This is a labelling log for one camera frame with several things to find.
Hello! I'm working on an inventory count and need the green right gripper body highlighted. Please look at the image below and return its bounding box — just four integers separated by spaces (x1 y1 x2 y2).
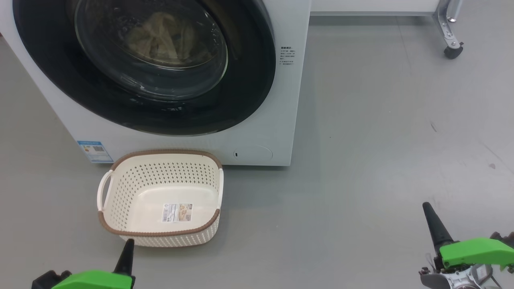
439 238 514 269

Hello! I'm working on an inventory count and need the metal partition foot with caster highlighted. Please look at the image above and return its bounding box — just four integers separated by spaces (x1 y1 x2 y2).
433 0 464 60

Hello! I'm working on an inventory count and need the washing machine glass door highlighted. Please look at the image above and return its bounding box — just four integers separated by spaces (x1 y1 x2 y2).
12 0 277 136

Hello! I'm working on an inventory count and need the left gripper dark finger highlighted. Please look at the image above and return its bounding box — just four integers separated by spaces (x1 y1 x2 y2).
113 239 135 276

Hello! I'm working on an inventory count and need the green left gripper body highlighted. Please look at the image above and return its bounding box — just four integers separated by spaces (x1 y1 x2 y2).
51 270 136 289

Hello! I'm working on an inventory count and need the white filter access cover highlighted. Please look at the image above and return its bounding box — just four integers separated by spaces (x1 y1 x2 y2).
233 144 273 162

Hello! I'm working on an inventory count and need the white front-load washing machine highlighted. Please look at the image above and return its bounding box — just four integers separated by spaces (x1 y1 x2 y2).
0 0 312 166

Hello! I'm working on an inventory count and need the paper basket label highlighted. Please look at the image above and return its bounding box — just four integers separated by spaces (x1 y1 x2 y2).
162 203 193 223

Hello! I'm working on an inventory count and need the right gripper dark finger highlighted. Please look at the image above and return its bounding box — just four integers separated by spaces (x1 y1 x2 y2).
422 202 456 257

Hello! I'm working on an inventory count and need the blue energy label sticker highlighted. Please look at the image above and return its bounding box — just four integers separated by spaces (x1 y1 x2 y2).
76 140 114 163

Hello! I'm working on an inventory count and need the cream perforated laundry basket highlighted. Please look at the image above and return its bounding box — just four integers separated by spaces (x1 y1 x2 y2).
96 149 224 247

